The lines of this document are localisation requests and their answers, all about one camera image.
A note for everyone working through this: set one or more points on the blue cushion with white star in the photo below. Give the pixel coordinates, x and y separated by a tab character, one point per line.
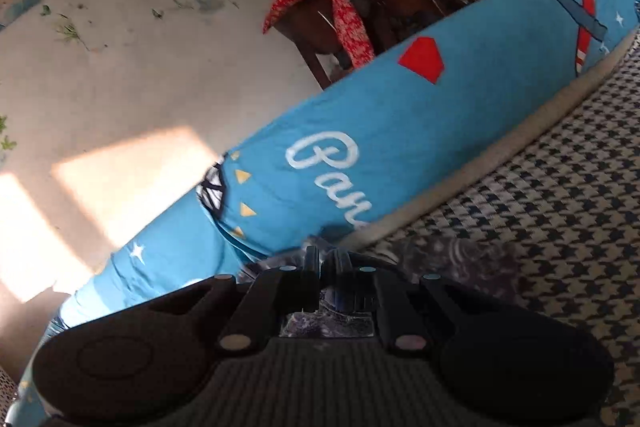
150	267

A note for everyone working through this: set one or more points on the grey doodle-print fleece jacket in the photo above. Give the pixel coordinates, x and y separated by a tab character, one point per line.
450	262

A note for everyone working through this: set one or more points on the red floral cloth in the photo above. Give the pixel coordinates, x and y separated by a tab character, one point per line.
345	7

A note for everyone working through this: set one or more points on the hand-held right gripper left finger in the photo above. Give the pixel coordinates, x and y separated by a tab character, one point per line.
307	267

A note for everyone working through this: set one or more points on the blue cushion with white script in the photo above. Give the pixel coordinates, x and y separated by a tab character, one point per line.
400	107

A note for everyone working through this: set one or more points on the houndstooth sofa cover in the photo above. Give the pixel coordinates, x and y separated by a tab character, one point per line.
550	207

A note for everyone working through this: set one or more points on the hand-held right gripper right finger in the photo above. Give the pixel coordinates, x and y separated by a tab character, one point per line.
340	267

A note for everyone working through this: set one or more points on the green sprig wall sticker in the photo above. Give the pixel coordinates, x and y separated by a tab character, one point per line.
70	32
5	137

